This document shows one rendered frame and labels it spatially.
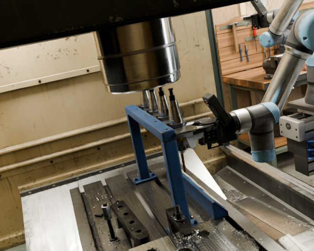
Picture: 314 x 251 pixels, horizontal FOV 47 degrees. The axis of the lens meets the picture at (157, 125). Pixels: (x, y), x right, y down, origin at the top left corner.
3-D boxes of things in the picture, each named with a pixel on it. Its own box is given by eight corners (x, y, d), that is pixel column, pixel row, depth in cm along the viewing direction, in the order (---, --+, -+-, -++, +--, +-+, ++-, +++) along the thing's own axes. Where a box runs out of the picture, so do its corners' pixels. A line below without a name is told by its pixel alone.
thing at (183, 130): (192, 126, 106) (192, 123, 106) (200, 130, 101) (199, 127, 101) (170, 132, 105) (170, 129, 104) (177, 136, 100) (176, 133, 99)
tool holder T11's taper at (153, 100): (147, 109, 130) (144, 91, 128) (159, 106, 131) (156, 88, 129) (150, 112, 126) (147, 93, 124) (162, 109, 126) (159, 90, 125)
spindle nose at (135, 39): (93, 91, 76) (79, 34, 73) (157, 74, 83) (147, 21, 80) (125, 97, 62) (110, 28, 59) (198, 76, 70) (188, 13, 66)
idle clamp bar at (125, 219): (127, 215, 124) (123, 199, 123) (156, 253, 101) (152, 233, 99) (114, 221, 123) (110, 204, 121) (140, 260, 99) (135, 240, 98)
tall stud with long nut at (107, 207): (116, 236, 114) (107, 199, 110) (118, 240, 111) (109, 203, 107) (108, 239, 113) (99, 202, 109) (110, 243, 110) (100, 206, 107)
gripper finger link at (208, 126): (196, 136, 104) (219, 127, 108) (195, 131, 103) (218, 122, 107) (187, 133, 108) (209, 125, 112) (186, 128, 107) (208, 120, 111)
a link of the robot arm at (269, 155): (272, 150, 126) (270, 121, 123) (277, 163, 116) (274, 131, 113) (250, 152, 128) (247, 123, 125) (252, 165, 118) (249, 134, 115)
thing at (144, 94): (139, 105, 140) (135, 88, 138) (149, 102, 141) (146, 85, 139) (143, 106, 136) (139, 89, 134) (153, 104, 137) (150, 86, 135)
